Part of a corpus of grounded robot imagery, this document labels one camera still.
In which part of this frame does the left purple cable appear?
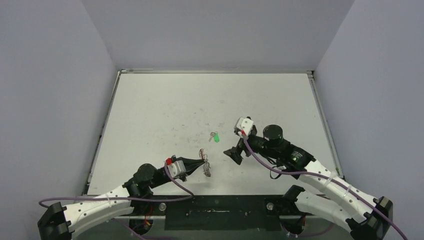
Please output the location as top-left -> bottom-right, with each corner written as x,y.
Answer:
38,162 -> 195,240

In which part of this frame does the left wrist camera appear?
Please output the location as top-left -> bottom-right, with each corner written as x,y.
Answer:
166,158 -> 186,179

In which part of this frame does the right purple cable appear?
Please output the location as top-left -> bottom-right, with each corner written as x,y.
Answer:
241,134 -> 410,240

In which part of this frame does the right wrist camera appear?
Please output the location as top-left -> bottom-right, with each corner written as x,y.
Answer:
234,117 -> 254,137

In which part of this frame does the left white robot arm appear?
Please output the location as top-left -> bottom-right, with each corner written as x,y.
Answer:
37,155 -> 207,240

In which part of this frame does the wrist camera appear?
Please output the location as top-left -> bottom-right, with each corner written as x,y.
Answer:
234,117 -> 254,137
166,158 -> 186,179

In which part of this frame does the purple cable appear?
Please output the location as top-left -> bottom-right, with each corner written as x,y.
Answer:
241,134 -> 410,240
38,162 -> 195,240

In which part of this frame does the large keyring with small rings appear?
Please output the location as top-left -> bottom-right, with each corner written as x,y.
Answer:
198,148 -> 212,178

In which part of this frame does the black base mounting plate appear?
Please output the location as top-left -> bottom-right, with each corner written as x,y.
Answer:
116,194 -> 316,232

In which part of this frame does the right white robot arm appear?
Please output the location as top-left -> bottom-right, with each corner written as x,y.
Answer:
224,117 -> 393,240

